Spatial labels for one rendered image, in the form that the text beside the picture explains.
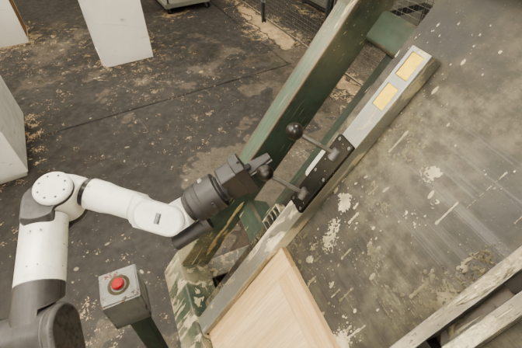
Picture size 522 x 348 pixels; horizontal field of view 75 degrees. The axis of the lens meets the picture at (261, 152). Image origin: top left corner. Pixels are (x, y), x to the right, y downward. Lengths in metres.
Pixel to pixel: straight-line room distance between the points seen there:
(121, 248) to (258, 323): 1.64
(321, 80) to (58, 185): 0.66
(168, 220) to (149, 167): 2.16
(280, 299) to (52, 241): 0.52
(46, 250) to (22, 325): 0.13
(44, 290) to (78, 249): 1.81
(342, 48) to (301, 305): 0.62
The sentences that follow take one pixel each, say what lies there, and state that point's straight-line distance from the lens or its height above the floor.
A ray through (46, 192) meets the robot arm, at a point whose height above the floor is 1.44.
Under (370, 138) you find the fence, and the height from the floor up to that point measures 1.53.
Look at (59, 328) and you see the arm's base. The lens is 0.77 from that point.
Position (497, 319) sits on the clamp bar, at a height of 1.52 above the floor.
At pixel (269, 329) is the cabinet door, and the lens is 0.94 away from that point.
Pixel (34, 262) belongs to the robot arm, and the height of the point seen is 1.39.
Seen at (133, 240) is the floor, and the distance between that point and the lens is 2.49.
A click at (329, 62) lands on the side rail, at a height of 1.57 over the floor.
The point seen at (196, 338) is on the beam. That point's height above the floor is 0.89.
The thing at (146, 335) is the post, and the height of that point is 0.55.
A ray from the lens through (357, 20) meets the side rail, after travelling 0.88.
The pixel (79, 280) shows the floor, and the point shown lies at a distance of 2.47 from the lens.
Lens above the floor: 1.99
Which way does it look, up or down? 43 degrees down
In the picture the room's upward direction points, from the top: straight up
